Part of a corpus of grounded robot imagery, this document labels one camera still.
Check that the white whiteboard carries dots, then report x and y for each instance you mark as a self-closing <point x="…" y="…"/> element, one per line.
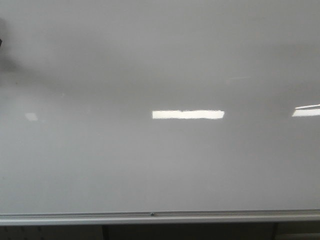
<point x="111" y="106"/>

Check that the aluminium whiteboard tray rail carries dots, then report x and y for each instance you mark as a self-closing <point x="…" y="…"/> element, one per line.
<point x="159" y="217"/>

